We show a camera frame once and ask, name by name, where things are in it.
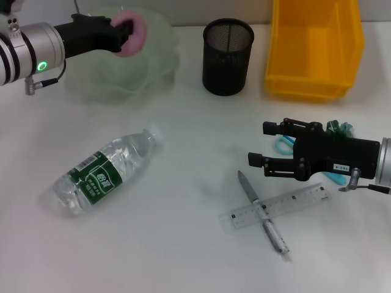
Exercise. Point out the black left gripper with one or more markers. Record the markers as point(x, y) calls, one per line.
point(88, 35)

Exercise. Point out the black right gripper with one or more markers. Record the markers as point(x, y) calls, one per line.
point(336, 155)

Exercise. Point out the yellow plastic bin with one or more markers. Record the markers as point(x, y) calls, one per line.
point(314, 45)

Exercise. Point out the green plastic wrapper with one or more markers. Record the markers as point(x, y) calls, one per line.
point(345, 128)

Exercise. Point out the blue scissors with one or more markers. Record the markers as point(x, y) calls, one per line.
point(334, 178)

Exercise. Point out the pink peach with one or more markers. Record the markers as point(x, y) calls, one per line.
point(139, 36)

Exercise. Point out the clear green-label water bottle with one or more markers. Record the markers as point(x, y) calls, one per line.
point(91, 180)

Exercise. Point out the grey clear pen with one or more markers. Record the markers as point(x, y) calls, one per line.
point(249, 189)

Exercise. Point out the translucent green fruit plate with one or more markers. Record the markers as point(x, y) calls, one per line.
point(122, 76)

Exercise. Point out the black mesh pen holder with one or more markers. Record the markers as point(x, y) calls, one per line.
point(226, 70)

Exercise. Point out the transparent plastic ruler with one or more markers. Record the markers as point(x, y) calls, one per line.
point(290, 204)

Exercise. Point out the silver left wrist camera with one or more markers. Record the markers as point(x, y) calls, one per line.
point(13, 27)

